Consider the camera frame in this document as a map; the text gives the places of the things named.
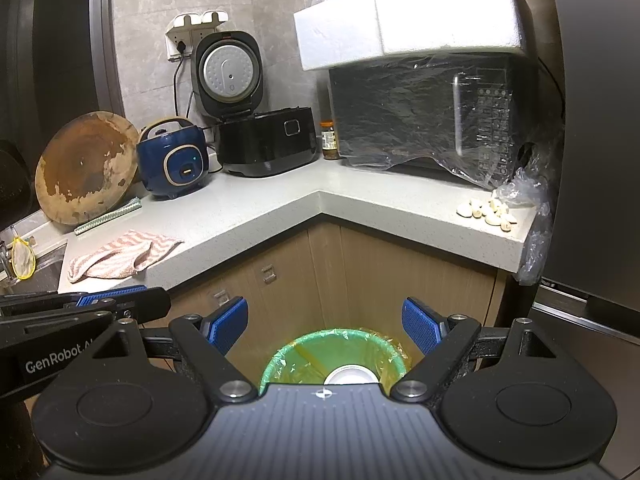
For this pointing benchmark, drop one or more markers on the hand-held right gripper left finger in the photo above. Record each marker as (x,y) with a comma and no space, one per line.
(227,325)

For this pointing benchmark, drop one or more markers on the glass jar with orange lid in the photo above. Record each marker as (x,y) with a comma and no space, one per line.
(330,142)

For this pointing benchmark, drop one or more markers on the green lined trash bin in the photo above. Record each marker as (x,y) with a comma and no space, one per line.
(290,355)

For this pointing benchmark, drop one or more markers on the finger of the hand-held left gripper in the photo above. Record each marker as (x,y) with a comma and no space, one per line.
(145,305)
(110,294)

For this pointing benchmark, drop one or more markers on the grey refrigerator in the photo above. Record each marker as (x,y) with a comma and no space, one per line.
(590,160)

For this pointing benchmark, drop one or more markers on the dark grey door panel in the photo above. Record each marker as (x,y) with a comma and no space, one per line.
(55,35)

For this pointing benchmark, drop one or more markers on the yellow rimmed mesh strainer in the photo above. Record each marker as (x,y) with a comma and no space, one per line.
(20,257)

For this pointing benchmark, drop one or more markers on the round wooden cutting board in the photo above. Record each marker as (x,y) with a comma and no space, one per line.
(85,165)

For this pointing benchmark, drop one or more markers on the blue rice cooker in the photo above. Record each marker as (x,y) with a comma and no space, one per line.
(175,165)

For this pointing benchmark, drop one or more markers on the pink striped cloth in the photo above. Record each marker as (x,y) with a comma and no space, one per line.
(125,255)

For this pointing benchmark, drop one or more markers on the black film-wrapped microwave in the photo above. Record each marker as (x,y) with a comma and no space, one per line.
(400,110)

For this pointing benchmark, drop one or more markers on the pile of garlic cloves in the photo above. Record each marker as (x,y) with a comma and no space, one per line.
(487,212)

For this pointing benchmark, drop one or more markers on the steel sink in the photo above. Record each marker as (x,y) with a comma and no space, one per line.
(45,275)

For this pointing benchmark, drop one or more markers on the white wall socket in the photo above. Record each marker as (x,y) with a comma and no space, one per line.
(175,40)

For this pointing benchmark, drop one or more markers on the large white foam box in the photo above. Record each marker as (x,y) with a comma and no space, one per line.
(450,10)

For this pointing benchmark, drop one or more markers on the green patterned roll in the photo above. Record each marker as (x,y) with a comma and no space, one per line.
(107,215)

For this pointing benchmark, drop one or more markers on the black rice cooker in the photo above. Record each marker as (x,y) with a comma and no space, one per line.
(265,145)

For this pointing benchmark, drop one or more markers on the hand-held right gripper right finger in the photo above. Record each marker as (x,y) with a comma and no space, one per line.
(420,325)

